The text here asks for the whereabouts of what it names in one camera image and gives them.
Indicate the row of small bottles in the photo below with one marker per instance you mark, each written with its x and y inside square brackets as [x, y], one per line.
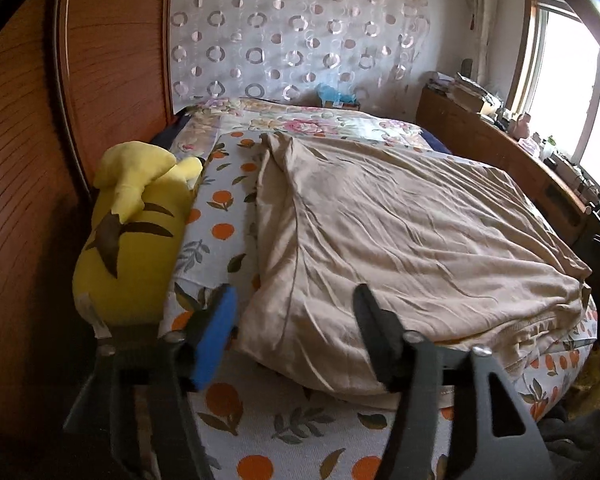
[570, 170]

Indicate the pink figurine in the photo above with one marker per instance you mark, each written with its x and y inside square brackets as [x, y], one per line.
[523, 125]

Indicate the yellow plush toy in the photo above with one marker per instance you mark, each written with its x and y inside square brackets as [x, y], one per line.
[130, 240]

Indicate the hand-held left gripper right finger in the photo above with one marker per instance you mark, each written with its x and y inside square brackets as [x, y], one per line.
[375, 335]

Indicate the floral quilt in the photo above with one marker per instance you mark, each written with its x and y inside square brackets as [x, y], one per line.
[310, 122]

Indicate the circle pattern sheer curtain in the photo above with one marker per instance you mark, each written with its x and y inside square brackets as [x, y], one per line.
[290, 30]

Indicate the beige t-shirt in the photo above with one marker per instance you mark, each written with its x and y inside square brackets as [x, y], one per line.
[405, 250]

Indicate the orange fruit print bed sheet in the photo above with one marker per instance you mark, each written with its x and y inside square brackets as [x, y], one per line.
[260, 430]

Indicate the dark grey cloth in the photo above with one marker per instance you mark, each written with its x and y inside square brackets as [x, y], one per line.
[580, 445]

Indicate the wooden headboard shelf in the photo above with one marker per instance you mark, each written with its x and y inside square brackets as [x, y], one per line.
[490, 145]

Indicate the blue plastic bag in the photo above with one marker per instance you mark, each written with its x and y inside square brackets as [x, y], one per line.
[335, 95]

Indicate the window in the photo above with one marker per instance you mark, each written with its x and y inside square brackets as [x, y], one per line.
[570, 90]

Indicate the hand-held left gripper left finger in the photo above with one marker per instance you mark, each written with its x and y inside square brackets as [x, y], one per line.
[215, 340]

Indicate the stack of books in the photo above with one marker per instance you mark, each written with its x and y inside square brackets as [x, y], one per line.
[467, 91]

